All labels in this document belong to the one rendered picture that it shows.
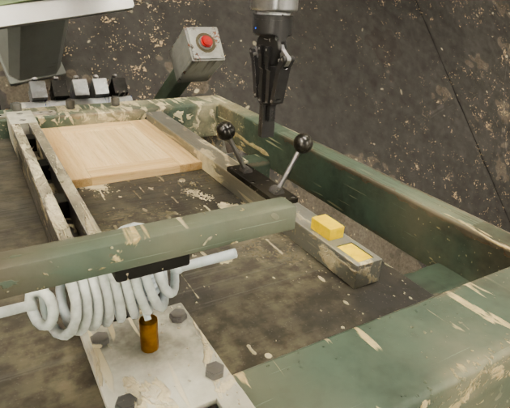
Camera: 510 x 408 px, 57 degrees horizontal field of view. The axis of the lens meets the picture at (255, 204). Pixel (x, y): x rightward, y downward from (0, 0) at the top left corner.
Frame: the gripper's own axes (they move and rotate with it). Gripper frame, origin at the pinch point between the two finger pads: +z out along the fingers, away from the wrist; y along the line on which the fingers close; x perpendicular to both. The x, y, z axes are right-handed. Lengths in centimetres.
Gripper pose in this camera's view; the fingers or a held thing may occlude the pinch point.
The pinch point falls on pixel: (266, 120)
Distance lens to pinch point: 98.1
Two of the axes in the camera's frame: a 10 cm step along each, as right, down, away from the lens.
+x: -8.6, 1.7, -4.8
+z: -0.5, 9.1, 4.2
